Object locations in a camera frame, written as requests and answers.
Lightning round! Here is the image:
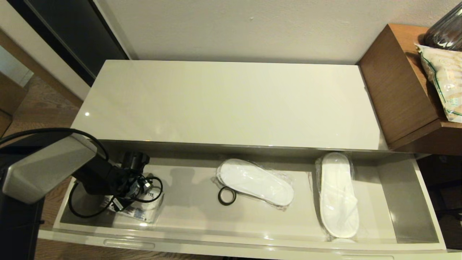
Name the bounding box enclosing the white glossy drawer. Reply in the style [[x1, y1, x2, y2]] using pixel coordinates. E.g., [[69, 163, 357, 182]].
[[38, 139, 462, 260]]

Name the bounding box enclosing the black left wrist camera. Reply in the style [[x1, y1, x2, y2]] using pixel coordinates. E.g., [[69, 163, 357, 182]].
[[121, 152, 150, 173]]

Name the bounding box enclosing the white slipper in crumpled plastic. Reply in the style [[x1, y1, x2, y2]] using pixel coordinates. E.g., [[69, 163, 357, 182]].
[[215, 158, 295, 212]]

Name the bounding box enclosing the brown wooden door trim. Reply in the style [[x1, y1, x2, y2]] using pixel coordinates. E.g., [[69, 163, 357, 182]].
[[0, 28, 83, 108]]

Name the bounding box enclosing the clear snack bag green print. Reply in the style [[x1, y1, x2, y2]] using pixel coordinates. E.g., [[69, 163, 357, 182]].
[[415, 43, 462, 123]]

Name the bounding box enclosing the dark glass vase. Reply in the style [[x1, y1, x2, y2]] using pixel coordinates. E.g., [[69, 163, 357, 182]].
[[423, 2, 462, 51]]

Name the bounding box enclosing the black tape roll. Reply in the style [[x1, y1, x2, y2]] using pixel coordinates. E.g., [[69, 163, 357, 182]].
[[217, 186, 237, 206]]

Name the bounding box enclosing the thin black camera cable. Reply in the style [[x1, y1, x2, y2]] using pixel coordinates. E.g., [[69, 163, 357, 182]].
[[68, 176, 164, 219]]

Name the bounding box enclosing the white glossy cabinet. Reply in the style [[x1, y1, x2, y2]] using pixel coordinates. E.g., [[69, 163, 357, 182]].
[[70, 60, 389, 151]]

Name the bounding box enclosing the brown wooden furniture piece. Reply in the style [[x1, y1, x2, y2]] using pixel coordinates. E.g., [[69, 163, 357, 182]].
[[0, 71, 26, 136]]

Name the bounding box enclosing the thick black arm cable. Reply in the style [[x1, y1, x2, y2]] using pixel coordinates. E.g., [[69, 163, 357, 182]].
[[0, 128, 109, 161]]

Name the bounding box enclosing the white tissue pack blue print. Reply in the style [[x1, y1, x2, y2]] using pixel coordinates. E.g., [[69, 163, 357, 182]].
[[101, 182, 165, 222]]

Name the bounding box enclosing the white slipper in smooth plastic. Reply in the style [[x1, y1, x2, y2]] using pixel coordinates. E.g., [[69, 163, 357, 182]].
[[315, 152, 360, 239]]

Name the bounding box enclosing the brown wooden desk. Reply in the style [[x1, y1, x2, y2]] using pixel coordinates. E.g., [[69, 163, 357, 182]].
[[357, 23, 462, 156]]

